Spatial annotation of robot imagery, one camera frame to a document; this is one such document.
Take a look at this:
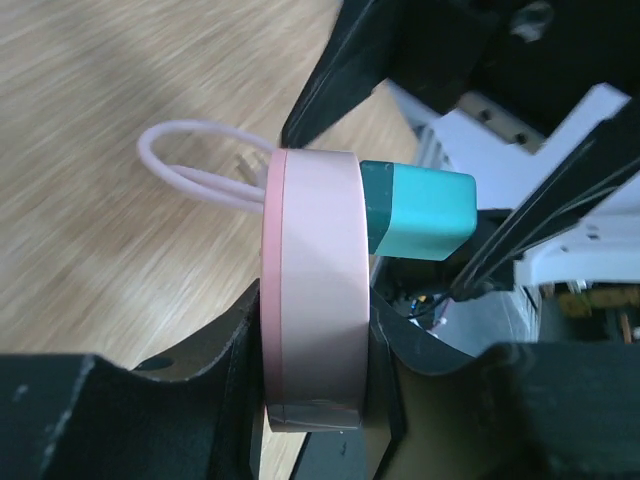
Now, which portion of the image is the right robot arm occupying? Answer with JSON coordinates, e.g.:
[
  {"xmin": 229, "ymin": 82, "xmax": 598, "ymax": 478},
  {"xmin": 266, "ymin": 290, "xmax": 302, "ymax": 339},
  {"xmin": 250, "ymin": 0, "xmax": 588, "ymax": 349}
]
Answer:
[{"xmin": 280, "ymin": 1, "xmax": 639, "ymax": 301}]

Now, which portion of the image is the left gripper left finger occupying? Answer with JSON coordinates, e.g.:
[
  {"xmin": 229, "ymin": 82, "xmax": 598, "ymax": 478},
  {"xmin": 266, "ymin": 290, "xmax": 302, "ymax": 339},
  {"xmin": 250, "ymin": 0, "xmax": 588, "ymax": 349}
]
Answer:
[{"xmin": 1, "ymin": 284, "xmax": 263, "ymax": 479}]

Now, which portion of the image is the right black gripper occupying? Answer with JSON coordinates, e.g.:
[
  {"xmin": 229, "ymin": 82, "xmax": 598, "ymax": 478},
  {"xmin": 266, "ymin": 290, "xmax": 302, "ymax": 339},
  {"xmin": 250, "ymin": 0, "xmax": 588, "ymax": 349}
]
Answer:
[{"xmin": 280, "ymin": 0, "xmax": 639, "ymax": 149}]

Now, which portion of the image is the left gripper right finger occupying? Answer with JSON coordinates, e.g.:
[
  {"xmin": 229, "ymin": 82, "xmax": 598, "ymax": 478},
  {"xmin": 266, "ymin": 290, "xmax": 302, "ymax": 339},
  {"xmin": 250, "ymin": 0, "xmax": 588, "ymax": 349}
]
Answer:
[{"xmin": 367, "ymin": 295, "xmax": 639, "ymax": 479}]

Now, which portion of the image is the round pink socket base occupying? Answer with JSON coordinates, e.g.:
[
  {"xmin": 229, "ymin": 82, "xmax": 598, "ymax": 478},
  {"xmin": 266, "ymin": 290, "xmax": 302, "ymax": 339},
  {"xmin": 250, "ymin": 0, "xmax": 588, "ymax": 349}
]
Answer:
[{"xmin": 260, "ymin": 149, "xmax": 369, "ymax": 432}]

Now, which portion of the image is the teal plug adapter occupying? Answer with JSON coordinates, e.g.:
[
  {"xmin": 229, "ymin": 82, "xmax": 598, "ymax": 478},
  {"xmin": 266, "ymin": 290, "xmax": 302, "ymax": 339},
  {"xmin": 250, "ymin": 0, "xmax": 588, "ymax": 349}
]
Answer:
[{"xmin": 360, "ymin": 161, "xmax": 478, "ymax": 261}]

